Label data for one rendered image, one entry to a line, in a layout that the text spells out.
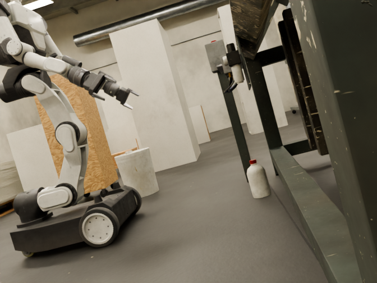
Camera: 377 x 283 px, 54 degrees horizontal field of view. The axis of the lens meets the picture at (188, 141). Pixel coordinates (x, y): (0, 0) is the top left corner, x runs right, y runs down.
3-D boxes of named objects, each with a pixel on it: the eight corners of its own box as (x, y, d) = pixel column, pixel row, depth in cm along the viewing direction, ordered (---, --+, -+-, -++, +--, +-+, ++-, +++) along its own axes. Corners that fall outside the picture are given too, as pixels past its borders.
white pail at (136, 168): (132, 194, 330) (116, 143, 327) (164, 185, 327) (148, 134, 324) (122, 202, 299) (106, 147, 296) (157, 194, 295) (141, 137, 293)
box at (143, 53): (161, 163, 540) (127, 46, 531) (200, 152, 534) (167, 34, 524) (149, 173, 451) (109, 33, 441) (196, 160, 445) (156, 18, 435)
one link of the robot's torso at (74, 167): (48, 208, 207) (52, 123, 203) (63, 199, 227) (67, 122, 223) (75, 210, 206) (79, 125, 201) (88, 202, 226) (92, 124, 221)
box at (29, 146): (61, 189, 568) (44, 129, 562) (101, 179, 561) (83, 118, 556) (28, 206, 468) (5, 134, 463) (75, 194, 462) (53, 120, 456)
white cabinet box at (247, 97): (249, 132, 645) (217, 17, 633) (281, 123, 638) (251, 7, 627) (252, 135, 585) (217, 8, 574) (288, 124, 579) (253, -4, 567)
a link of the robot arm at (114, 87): (121, 108, 238) (104, 99, 237) (125, 102, 247) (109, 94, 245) (128, 92, 232) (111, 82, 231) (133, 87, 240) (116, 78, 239)
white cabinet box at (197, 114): (183, 146, 760) (174, 113, 756) (211, 138, 754) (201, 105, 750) (181, 149, 715) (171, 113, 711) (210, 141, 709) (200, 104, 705)
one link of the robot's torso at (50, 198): (40, 214, 208) (33, 192, 207) (56, 205, 228) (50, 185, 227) (74, 205, 206) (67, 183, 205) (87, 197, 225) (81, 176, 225)
